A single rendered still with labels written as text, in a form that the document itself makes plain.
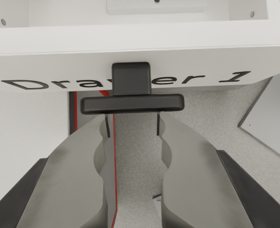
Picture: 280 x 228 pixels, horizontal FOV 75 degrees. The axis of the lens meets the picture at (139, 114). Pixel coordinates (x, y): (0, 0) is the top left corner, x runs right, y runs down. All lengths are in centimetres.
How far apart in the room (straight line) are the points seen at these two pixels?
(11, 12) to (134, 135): 89
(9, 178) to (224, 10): 36
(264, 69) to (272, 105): 106
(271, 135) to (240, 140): 16
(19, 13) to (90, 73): 12
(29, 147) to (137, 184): 83
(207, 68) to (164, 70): 4
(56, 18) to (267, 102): 115
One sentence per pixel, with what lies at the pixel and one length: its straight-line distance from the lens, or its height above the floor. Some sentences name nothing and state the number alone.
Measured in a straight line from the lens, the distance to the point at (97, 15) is 24.
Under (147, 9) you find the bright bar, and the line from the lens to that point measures 23.
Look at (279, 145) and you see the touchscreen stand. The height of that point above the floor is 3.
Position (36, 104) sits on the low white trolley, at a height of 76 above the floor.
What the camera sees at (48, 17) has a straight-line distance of 26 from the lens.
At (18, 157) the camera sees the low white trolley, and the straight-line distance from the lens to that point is 33.
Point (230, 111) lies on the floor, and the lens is 117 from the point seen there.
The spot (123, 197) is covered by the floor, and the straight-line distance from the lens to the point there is 111.
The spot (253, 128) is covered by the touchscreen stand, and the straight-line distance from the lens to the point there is 120.
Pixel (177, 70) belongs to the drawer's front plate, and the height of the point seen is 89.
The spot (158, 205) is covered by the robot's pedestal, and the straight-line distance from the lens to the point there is 111.
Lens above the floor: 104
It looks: 86 degrees down
